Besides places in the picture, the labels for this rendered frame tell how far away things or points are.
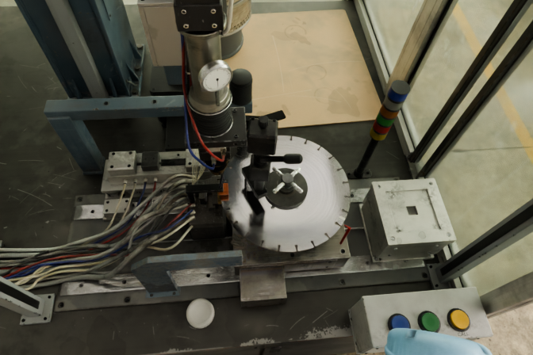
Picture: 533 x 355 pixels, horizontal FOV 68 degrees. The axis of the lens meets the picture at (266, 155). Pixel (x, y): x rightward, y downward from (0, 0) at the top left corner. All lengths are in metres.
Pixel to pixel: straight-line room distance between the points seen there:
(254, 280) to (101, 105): 0.59
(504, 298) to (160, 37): 0.88
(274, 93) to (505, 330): 1.47
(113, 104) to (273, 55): 0.73
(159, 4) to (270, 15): 1.18
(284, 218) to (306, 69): 0.74
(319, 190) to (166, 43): 0.55
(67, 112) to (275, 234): 0.60
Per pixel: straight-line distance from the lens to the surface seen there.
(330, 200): 1.01
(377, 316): 1.00
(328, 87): 1.50
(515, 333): 2.20
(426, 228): 1.11
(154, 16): 0.63
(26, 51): 1.79
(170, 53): 0.68
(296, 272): 1.13
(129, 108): 1.06
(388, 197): 1.12
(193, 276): 1.12
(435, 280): 1.23
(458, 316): 1.06
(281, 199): 0.98
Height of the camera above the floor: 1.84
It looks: 57 degrees down
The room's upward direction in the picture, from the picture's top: 5 degrees clockwise
